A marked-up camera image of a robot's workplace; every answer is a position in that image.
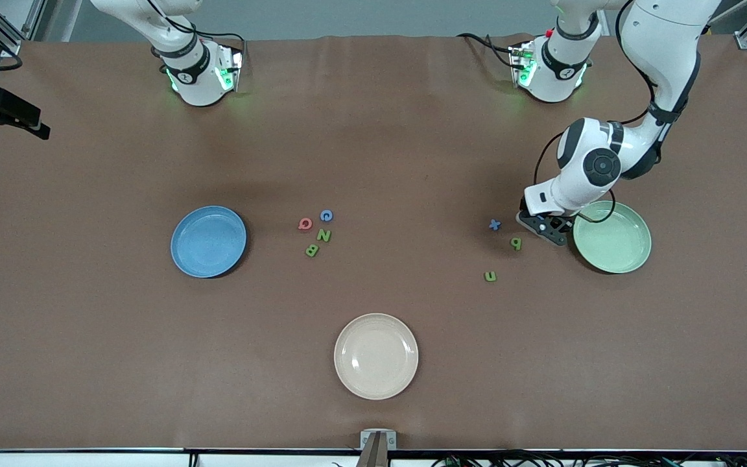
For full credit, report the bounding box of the black right arm base cable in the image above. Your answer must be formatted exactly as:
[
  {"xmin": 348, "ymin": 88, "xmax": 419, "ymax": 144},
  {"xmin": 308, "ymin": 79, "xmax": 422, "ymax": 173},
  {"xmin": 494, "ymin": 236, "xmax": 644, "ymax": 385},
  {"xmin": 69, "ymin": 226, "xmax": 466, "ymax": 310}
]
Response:
[{"xmin": 189, "ymin": 26, "xmax": 246, "ymax": 56}]

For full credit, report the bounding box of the cream plate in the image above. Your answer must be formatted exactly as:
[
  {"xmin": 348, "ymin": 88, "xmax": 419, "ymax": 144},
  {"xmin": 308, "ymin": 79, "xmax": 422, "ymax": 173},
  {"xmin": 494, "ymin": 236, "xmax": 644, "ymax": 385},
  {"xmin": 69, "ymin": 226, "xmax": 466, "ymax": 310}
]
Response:
[{"xmin": 334, "ymin": 313, "xmax": 420, "ymax": 401}]

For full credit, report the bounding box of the black left arm base cable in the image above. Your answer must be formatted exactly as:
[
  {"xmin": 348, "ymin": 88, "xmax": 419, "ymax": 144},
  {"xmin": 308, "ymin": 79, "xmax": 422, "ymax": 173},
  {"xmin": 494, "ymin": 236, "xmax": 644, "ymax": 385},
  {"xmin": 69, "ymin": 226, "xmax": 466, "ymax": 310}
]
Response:
[{"xmin": 456, "ymin": 32, "xmax": 518, "ymax": 69}]

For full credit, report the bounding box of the grey metal camera mount bracket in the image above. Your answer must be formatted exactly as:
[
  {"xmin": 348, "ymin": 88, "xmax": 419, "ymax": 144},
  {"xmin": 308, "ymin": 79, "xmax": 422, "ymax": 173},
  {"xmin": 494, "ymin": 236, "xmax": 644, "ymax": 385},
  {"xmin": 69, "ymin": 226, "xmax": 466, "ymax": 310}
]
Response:
[{"xmin": 355, "ymin": 429, "xmax": 397, "ymax": 467}]

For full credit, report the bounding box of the blue plate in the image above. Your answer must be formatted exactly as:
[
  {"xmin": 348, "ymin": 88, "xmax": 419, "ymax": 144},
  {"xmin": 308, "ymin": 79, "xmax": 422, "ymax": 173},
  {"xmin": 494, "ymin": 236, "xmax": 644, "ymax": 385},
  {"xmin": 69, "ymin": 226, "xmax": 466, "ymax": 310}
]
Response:
[{"xmin": 171, "ymin": 206, "xmax": 248, "ymax": 279}]

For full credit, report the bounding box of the black arm base cable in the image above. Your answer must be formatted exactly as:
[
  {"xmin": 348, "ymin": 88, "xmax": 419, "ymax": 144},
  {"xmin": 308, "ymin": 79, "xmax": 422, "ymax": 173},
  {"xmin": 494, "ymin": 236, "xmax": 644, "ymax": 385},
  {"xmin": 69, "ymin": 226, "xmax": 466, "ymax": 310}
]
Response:
[
  {"xmin": 189, "ymin": 26, "xmax": 246, "ymax": 56},
  {"xmin": 456, "ymin": 32, "xmax": 518, "ymax": 69}
]

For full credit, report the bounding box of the white table edge rail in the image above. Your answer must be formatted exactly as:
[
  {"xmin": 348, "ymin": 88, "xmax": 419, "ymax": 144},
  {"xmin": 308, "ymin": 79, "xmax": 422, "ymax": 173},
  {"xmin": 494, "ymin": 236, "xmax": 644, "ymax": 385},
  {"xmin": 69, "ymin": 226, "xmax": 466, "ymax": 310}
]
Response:
[{"xmin": 0, "ymin": 449, "xmax": 747, "ymax": 467}]

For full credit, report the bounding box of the brown table cover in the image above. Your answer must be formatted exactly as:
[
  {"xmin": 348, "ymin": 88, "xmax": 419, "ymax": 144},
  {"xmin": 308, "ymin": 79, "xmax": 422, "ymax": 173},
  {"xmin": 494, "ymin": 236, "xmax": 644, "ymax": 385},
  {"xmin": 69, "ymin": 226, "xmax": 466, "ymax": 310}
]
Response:
[{"xmin": 0, "ymin": 34, "xmax": 747, "ymax": 451}]

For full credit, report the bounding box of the green plate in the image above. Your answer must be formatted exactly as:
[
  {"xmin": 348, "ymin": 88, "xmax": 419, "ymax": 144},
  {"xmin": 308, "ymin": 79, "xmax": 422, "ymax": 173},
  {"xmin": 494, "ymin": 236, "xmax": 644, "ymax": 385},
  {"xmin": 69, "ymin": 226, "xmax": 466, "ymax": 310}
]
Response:
[{"xmin": 573, "ymin": 200, "xmax": 652, "ymax": 274}]

